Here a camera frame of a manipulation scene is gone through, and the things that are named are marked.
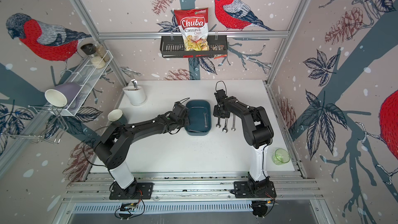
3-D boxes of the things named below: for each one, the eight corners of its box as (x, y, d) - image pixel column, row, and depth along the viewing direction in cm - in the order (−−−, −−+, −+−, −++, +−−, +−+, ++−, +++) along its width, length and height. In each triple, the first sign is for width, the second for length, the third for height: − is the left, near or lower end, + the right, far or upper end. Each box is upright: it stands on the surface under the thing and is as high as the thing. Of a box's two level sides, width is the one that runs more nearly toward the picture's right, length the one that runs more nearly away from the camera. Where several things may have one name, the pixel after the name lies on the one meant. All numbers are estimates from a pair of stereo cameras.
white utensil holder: (127, 102, 111) (119, 91, 102) (134, 94, 117) (128, 82, 107) (142, 107, 108) (135, 96, 99) (149, 98, 114) (144, 87, 104)
